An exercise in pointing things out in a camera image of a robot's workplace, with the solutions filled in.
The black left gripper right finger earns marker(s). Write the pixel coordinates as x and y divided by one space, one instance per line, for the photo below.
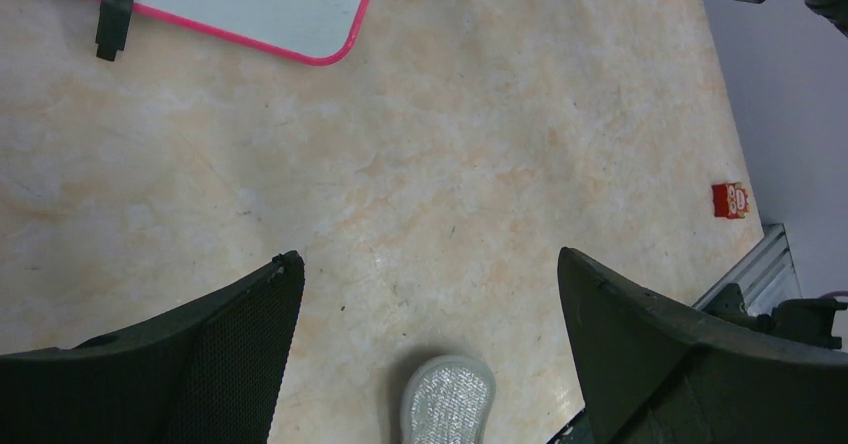
652 370

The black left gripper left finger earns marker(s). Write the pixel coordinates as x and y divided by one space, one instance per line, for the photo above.
208 371

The silver mesh eraser sponge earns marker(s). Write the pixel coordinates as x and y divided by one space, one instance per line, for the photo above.
447 400

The black whiteboard stand foot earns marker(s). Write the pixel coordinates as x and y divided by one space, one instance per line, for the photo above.
112 28

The red toy block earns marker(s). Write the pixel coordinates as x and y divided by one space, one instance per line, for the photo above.
730 200

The aluminium frame rail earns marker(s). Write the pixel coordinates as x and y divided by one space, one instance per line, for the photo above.
766 275

